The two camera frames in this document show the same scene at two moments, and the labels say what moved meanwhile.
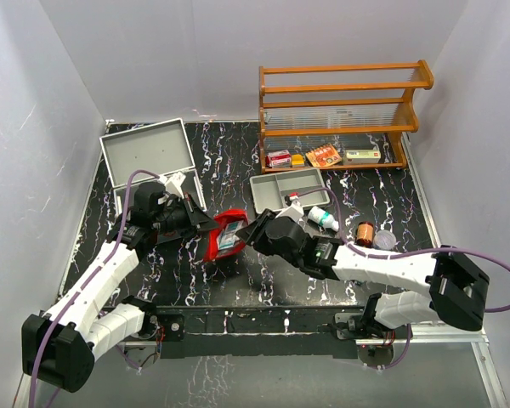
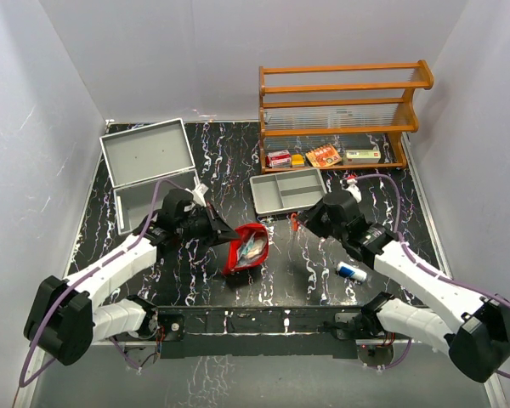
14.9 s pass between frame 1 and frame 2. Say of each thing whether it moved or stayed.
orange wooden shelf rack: stayed
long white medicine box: stayed
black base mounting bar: stayed
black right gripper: moved
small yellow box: stayed
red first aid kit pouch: moved
